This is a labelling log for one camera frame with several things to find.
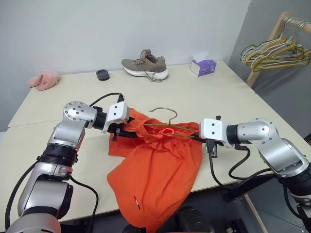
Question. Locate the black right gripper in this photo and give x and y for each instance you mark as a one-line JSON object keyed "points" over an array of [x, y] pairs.
{"points": [[212, 148]]}

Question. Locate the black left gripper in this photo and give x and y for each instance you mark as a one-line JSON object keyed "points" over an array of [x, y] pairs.
{"points": [[119, 129]]}

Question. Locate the orange shorts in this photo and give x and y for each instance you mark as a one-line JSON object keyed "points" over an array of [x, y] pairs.
{"points": [[155, 174]]}

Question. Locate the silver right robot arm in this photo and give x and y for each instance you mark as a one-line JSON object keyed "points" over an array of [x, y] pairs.
{"points": [[279, 150]]}

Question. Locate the black round container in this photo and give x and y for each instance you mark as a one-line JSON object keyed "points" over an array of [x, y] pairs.
{"points": [[103, 75]]}

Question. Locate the taupe sneaker with white sole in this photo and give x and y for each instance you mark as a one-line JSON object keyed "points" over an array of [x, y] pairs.
{"points": [[145, 66]]}

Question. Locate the purple tissue box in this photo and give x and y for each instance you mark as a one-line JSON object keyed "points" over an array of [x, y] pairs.
{"points": [[204, 68]]}

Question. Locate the pink fluffy cloth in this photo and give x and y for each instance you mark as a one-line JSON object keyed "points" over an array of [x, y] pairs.
{"points": [[43, 80]]}

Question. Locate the hangers on wooden rack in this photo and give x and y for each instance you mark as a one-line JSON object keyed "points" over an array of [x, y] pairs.
{"points": [[277, 29]]}

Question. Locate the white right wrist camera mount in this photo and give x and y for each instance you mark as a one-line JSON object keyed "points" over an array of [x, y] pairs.
{"points": [[213, 129]]}

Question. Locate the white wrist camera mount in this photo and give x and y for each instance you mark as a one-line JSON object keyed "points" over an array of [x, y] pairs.
{"points": [[213, 129], [117, 112]]}

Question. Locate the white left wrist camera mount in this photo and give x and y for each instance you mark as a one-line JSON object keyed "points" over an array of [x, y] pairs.
{"points": [[117, 112]]}

